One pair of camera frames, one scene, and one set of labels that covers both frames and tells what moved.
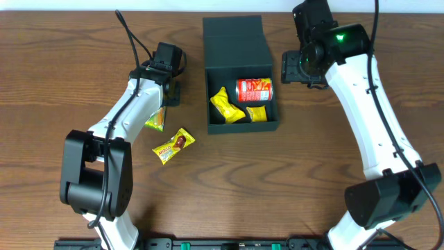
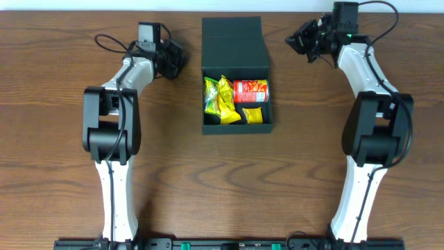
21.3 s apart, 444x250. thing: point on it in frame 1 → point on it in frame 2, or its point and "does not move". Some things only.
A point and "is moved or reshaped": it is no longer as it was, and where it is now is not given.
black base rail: x=220 y=244 does not move
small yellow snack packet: x=257 y=114 is moved or reshaped
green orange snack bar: x=157 y=119 → x=211 y=87
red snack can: x=254 y=89 does not move
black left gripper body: x=173 y=94 → x=174 y=59
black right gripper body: x=289 y=67 → x=309 y=39
